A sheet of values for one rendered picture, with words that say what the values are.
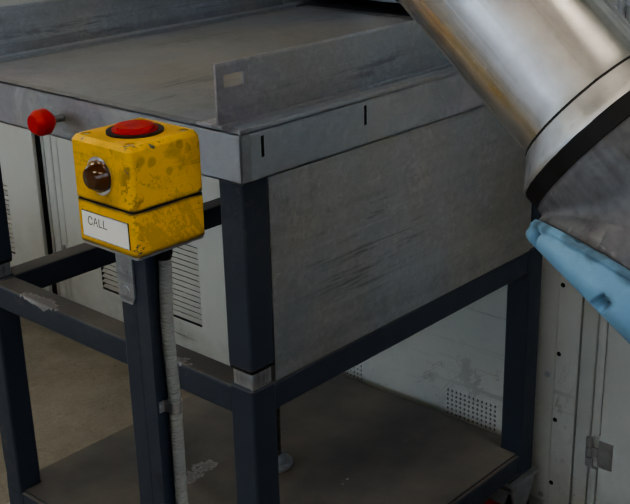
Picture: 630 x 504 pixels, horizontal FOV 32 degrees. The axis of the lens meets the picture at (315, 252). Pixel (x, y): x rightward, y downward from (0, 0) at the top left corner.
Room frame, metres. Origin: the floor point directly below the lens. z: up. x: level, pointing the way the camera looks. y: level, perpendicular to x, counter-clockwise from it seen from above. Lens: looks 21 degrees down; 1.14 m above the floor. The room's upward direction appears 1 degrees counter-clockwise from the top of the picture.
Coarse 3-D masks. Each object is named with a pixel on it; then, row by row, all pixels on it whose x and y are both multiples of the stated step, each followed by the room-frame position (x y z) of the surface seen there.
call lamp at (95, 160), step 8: (96, 160) 0.90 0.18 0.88; (104, 160) 0.90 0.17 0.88; (88, 168) 0.90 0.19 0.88; (96, 168) 0.89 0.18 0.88; (104, 168) 0.89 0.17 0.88; (88, 176) 0.89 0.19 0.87; (96, 176) 0.89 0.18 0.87; (104, 176) 0.89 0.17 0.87; (112, 176) 0.89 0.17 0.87; (88, 184) 0.89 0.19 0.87; (96, 184) 0.89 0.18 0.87; (104, 184) 0.89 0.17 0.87; (112, 184) 0.89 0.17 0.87; (96, 192) 0.91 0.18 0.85; (104, 192) 0.90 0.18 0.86
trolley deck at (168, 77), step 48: (96, 48) 1.64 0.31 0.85; (144, 48) 1.63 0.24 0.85; (192, 48) 1.62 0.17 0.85; (240, 48) 1.61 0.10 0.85; (0, 96) 1.42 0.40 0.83; (48, 96) 1.35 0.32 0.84; (96, 96) 1.32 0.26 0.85; (144, 96) 1.31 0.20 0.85; (192, 96) 1.30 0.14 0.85; (384, 96) 1.30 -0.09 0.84; (432, 96) 1.37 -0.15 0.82; (240, 144) 1.12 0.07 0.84; (288, 144) 1.17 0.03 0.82; (336, 144) 1.23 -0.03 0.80
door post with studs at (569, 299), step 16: (560, 288) 1.62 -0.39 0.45; (560, 304) 1.62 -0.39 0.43; (576, 304) 1.60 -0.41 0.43; (560, 320) 1.62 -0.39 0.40; (576, 320) 1.60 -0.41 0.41; (560, 336) 1.62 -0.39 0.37; (576, 336) 1.60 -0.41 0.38; (560, 352) 1.62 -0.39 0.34; (576, 352) 1.60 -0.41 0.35; (560, 368) 1.62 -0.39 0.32; (576, 368) 1.60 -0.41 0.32; (560, 384) 1.61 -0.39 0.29; (560, 400) 1.61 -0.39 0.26; (560, 416) 1.61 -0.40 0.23; (560, 432) 1.61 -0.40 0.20; (560, 448) 1.61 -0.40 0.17; (560, 464) 1.61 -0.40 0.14; (560, 480) 1.61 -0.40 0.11; (560, 496) 1.61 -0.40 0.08
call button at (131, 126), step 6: (132, 120) 0.95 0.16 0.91; (138, 120) 0.95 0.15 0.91; (144, 120) 0.95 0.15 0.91; (114, 126) 0.93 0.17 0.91; (120, 126) 0.93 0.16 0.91; (126, 126) 0.93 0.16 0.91; (132, 126) 0.93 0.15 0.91; (138, 126) 0.93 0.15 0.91; (144, 126) 0.93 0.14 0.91; (150, 126) 0.93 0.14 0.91; (156, 126) 0.94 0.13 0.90; (114, 132) 0.92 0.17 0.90; (120, 132) 0.92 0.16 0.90; (126, 132) 0.92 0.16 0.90; (132, 132) 0.92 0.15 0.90; (138, 132) 0.92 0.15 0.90; (144, 132) 0.92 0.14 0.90
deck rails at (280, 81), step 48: (48, 0) 1.65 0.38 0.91; (96, 0) 1.72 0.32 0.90; (144, 0) 1.78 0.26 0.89; (192, 0) 1.86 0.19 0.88; (240, 0) 1.94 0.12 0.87; (0, 48) 1.59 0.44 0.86; (48, 48) 1.62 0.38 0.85; (288, 48) 1.22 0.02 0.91; (336, 48) 1.28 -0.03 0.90; (384, 48) 1.35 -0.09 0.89; (432, 48) 1.42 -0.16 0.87; (240, 96) 1.17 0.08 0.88; (288, 96) 1.22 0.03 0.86; (336, 96) 1.27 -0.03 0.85
